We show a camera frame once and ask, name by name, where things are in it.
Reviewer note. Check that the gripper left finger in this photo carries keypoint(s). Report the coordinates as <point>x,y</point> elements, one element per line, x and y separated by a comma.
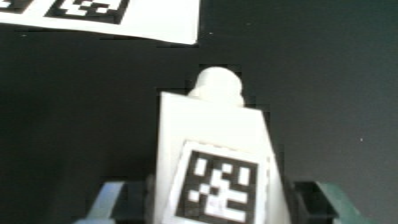
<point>117,206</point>

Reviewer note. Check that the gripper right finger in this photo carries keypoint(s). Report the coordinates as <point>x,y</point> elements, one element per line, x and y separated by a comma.
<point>321,205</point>

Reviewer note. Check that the white stool leg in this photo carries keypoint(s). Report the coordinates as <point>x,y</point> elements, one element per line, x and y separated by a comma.
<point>218,186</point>

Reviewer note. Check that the white marker sheet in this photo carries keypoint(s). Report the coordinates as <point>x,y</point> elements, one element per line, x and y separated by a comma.
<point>154,19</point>

